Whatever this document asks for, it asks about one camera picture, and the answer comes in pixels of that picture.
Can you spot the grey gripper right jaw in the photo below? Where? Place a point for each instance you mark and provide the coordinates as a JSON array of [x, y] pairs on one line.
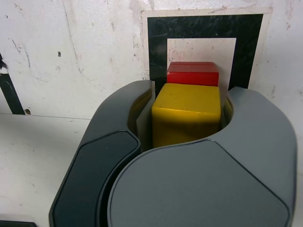
[[194, 189]]

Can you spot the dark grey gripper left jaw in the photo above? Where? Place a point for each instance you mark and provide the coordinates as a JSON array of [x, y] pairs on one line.
[[94, 165]]

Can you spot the yellow cube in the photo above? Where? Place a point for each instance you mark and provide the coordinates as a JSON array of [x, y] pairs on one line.
[[187, 113]]

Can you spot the red cube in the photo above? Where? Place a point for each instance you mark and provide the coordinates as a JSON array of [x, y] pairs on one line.
[[191, 73]]

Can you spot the black tape square outline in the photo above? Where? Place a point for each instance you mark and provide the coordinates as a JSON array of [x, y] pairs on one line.
[[203, 26]]

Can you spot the black tape strip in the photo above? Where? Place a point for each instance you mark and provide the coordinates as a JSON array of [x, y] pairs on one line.
[[11, 94]]

